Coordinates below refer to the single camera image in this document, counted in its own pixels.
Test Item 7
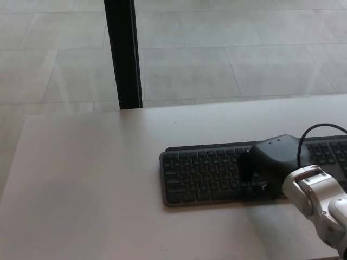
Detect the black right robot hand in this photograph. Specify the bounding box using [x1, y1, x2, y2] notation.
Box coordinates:
[237, 134, 311, 201]

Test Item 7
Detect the black wireless keyboard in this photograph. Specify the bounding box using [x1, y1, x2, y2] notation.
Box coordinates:
[159, 134, 347, 208]

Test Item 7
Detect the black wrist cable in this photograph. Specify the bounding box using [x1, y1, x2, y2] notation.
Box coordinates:
[297, 123, 347, 168]

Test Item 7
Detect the black vertical metal post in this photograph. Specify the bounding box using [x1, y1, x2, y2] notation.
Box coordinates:
[104, 0, 143, 110]

